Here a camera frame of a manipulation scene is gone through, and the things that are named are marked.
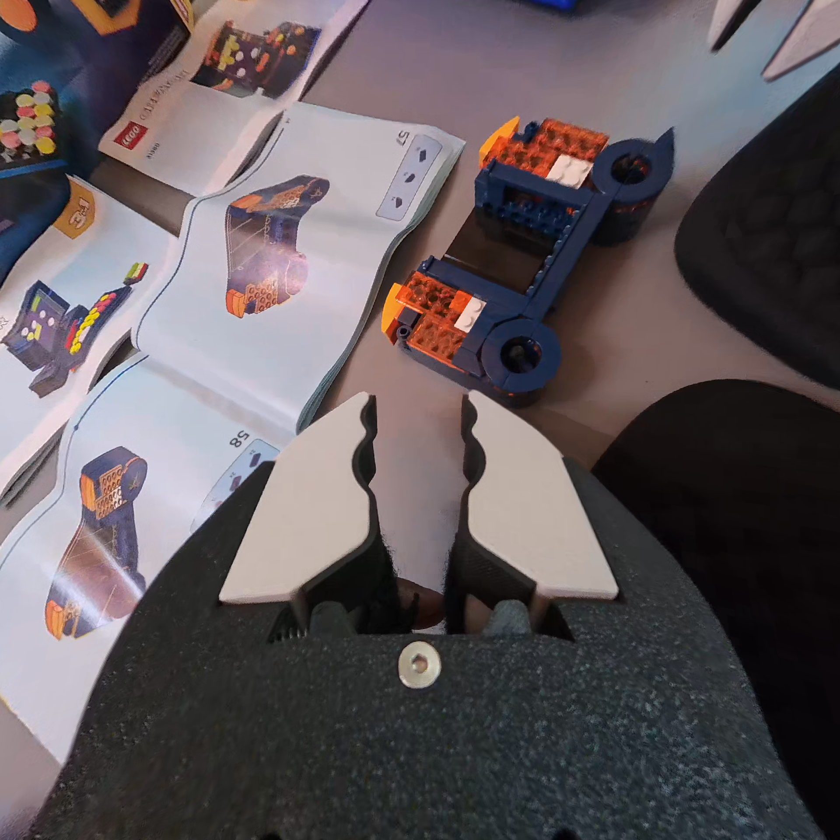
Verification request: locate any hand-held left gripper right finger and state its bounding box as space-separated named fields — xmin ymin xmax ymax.
xmin=461 ymin=391 xmax=620 ymax=602

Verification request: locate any toy brick set box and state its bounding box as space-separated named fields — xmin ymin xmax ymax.
xmin=0 ymin=0 xmax=198 ymax=283

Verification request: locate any person's left hand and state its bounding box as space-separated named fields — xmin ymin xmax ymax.
xmin=392 ymin=576 xmax=448 ymax=635

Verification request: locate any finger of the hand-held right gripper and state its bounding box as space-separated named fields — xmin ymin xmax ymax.
xmin=761 ymin=0 xmax=840 ymax=84
xmin=709 ymin=0 xmax=766 ymax=53

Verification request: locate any closed instruction booklet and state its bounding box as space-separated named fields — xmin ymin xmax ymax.
xmin=0 ymin=174 xmax=179 ymax=503
xmin=98 ymin=0 xmax=371 ymax=198

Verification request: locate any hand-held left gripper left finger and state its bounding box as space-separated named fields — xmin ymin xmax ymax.
xmin=218 ymin=392 xmax=381 ymax=605

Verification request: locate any blue orange toy brick model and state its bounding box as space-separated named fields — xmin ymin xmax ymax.
xmin=381 ymin=117 xmax=677 ymax=409

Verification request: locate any open toy instruction booklet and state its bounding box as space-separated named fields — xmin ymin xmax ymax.
xmin=0 ymin=101 xmax=467 ymax=765

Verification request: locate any black padded mat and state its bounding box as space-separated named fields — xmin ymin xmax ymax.
xmin=591 ymin=379 xmax=840 ymax=840
xmin=675 ymin=79 xmax=840 ymax=392

